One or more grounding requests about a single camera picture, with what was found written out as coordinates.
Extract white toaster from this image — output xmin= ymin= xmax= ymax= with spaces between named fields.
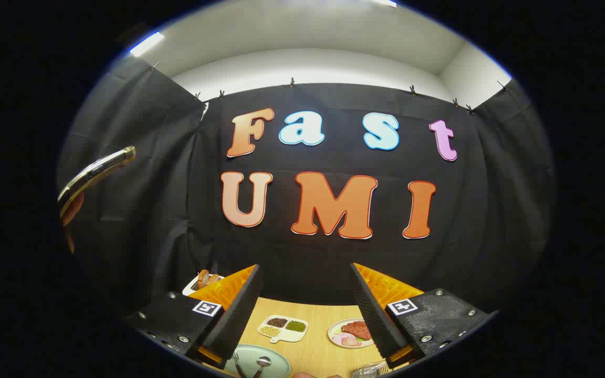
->
xmin=182 ymin=273 xmax=225 ymax=297

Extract metal wire basket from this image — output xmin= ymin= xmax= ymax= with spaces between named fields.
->
xmin=351 ymin=361 xmax=391 ymax=378

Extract toasted bread slices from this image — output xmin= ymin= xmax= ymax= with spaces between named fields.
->
xmin=197 ymin=269 xmax=221 ymax=290

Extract white round plate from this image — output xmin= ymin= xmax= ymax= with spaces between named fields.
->
xmin=328 ymin=318 xmax=375 ymax=349

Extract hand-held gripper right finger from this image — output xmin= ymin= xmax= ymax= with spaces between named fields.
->
xmin=350 ymin=262 xmax=500 ymax=369

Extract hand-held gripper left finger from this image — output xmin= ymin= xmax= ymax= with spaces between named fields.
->
xmin=124 ymin=264 xmax=264 ymax=370

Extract white divided dish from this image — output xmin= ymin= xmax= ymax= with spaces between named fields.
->
xmin=257 ymin=315 xmax=309 ymax=344

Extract light blue plate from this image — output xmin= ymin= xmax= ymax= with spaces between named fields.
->
xmin=225 ymin=344 xmax=291 ymax=378

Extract brown steak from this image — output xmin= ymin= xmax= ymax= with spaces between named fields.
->
xmin=341 ymin=321 xmax=372 ymax=341

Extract ceiling light panel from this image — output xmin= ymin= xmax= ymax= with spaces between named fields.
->
xmin=129 ymin=31 xmax=165 ymax=57

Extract smartphone with clear case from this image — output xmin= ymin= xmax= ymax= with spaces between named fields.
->
xmin=58 ymin=146 xmax=137 ymax=219

